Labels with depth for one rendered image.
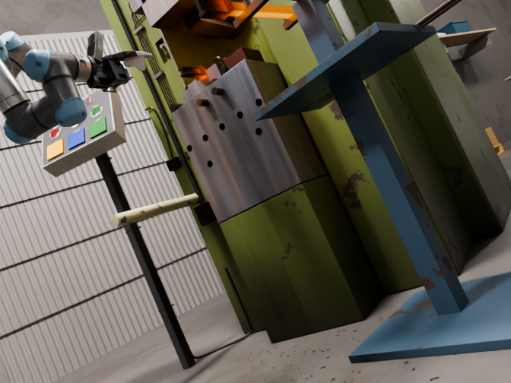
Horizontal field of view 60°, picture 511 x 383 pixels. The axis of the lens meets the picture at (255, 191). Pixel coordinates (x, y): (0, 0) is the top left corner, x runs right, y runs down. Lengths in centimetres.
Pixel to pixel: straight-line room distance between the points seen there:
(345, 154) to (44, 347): 283
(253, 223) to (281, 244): 12
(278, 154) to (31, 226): 274
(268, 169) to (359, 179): 32
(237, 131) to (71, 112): 58
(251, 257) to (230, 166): 33
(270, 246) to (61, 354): 253
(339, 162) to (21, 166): 295
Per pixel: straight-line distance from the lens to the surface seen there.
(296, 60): 164
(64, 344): 380
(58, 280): 383
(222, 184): 159
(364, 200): 157
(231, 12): 122
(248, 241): 158
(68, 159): 191
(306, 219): 144
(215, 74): 166
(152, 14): 188
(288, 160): 143
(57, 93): 121
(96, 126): 187
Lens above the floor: 39
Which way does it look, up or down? 5 degrees up
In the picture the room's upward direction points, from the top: 24 degrees counter-clockwise
